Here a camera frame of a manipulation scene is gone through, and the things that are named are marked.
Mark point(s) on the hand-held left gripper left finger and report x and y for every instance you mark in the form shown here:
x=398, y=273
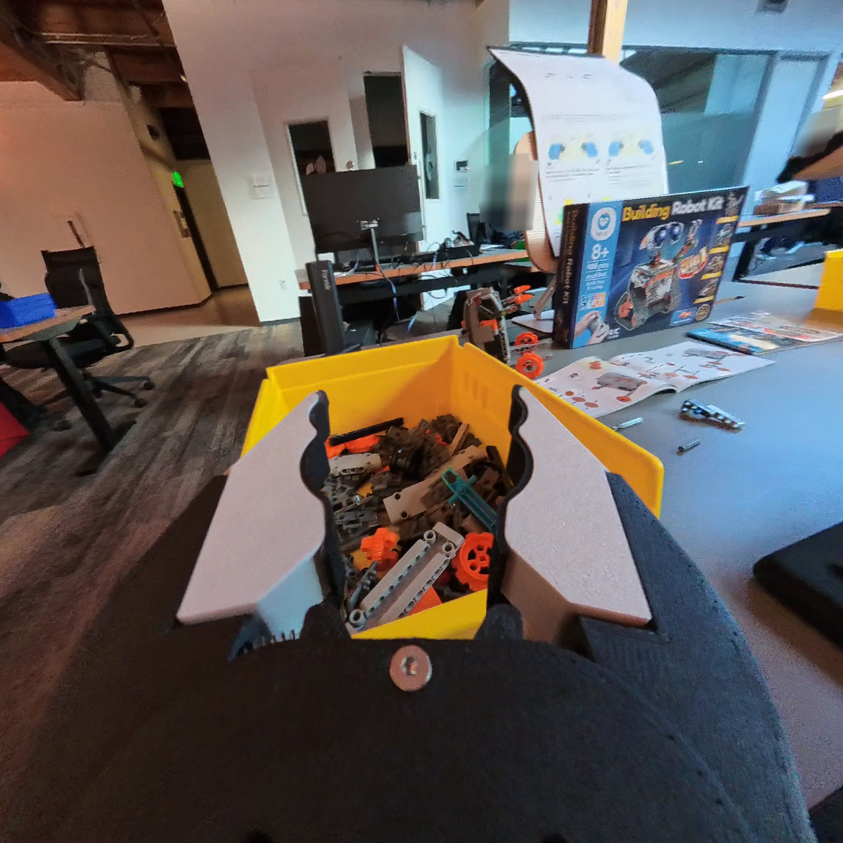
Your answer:
x=244, y=540

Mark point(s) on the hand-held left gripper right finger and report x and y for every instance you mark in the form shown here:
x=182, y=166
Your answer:
x=580, y=540

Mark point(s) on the thin dark axle piece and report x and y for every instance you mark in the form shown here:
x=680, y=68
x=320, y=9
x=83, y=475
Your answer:
x=627, y=424

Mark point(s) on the light grey frame piece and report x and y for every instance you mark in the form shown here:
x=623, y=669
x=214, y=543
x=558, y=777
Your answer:
x=402, y=580

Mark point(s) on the pile of building pieces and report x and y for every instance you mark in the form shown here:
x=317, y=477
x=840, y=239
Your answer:
x=408, y=488

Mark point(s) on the grey beam with blue pin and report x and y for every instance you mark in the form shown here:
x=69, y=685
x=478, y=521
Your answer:
x=711, y=415

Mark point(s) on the yellow plastic bin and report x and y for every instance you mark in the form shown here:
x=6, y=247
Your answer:
x=395, y=382

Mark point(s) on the grey desk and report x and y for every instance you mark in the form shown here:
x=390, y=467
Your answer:
x=764, y=461

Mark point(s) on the orange gear wheel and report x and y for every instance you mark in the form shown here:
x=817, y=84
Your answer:
x=474, y=560
x=380, y=547

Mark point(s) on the blue separator tool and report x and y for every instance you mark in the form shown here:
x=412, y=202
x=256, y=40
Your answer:
x=469, y=498

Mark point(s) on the open white instruction booklet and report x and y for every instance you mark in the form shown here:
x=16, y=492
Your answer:
x=646, y=376

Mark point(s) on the grey orange robot model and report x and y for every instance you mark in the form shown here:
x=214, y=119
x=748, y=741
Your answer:
x=494, y=329

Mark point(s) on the dark office table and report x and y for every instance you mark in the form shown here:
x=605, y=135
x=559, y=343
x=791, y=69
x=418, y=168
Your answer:
x=66, y=369

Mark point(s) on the black office chair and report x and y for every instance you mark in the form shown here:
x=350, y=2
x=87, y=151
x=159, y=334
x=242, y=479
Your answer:
x=86, y=316

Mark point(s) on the blue toy robot box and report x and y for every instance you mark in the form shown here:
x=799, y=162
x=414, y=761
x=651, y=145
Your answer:
x=646, y=264

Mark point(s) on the white orange booklet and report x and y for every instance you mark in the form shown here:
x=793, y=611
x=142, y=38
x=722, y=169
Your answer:
x=790, y=327

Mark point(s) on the long wooden office table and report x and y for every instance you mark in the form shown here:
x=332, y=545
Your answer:
x=422, y=270

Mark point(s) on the blue storage bin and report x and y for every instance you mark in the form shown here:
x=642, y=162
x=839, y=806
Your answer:
x=27, y=311

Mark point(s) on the black computer monitor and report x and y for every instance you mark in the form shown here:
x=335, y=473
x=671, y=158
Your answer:
x=362, y=211

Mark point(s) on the yellow flat object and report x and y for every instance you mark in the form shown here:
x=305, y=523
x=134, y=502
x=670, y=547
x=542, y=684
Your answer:
x=830, y=283

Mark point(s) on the white printed instruction poster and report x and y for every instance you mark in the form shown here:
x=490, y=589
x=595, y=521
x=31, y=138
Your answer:
x=593, y=132

